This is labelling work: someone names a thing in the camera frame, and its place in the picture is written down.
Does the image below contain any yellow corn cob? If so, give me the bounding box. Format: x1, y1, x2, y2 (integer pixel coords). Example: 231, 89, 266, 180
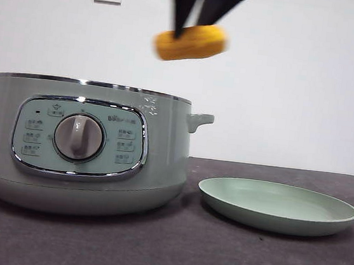
149, 17, 232, 69

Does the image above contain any pale green electric steamer pot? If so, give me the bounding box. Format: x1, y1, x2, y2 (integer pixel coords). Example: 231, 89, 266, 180
0, 69, 218, 231

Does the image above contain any pale green round plate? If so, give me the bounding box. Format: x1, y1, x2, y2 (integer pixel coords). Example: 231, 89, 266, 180
193, 172, 354, 242

